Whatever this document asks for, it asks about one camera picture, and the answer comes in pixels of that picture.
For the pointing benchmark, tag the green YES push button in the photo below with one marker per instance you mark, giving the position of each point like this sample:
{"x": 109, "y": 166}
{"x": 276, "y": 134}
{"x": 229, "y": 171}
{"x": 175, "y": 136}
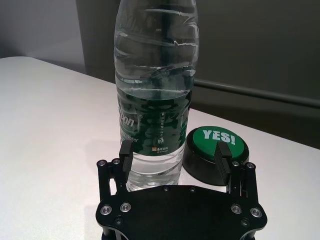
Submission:
{"x": 202, "y": 147}

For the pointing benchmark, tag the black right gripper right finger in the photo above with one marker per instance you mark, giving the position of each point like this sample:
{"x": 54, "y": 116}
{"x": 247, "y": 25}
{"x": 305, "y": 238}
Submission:
{"x": 222, "y": 160}

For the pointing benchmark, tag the clear green-label water bottle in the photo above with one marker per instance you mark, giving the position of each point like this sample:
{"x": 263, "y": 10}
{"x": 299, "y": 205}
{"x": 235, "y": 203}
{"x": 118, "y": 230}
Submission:
{"x": 155, "y": 87}

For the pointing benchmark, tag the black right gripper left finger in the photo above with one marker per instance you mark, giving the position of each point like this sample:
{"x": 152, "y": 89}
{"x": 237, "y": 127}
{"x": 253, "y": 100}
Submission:
{"x": 126, "y": 160}

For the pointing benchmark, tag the dark grey wall rail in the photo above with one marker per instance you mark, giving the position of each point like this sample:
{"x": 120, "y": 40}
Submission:
{"x": 262, "y": 96}

